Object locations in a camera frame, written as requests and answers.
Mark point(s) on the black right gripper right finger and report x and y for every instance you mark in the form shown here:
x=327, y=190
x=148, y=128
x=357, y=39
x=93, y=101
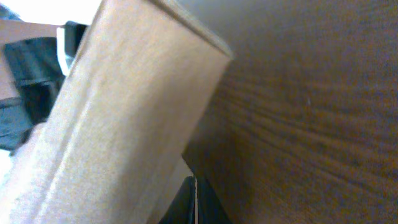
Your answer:
x=210, y=210

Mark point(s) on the brown cardboard box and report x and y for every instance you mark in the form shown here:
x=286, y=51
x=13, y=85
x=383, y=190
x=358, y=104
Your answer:
x=139, y=84

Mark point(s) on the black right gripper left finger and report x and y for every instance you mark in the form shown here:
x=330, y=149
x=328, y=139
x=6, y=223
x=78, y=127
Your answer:
x=182, y=208

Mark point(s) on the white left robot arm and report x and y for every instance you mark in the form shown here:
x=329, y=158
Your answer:
x=35, y=59

